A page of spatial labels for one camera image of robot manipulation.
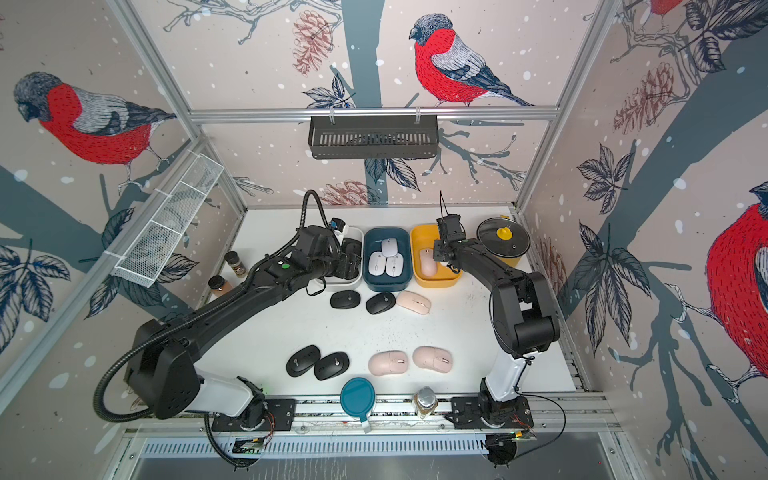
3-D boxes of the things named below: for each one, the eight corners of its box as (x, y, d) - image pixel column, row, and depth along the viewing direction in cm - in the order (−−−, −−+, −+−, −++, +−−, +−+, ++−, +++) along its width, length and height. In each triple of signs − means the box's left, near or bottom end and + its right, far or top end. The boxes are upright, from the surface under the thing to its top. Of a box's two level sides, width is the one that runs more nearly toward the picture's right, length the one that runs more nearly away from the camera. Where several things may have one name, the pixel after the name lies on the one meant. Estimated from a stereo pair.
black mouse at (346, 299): (331, 308, 94) (329, 305, 92) (333, 293, 97) (331, 290, 95) (359, 308, 94) (359, 305, 92) (360, 293, 97) (360, 290, 95)
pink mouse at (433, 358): (410, 364, 84) (411, 361, 81) (414, 346, 87) (415, 342, 84) (449, 374, 82) (451, 371, 79) (451, 355, 85) (453, 352, 82)
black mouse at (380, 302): (370, 317, 92) (369, 314, 91) (363, 302, 96) (363, 299, 94) (397, 306, 95) (397, 303, 93) (390, 291, 98) (390, 288, 97)
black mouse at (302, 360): (286, 376, 82) (284, 373, 79) (293, 347, 87) (290, 344, 85) (316, 376, 82) (314, 373, 79) (321, 347, 87) (319, 344, 84)
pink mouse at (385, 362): (368, 375, 82) (367, 372, 79) (369, 354, 85) (369, 350, 83) (407, 375, 82) (407, 372, 79) (406, 354, 85) (407, 350, 83)
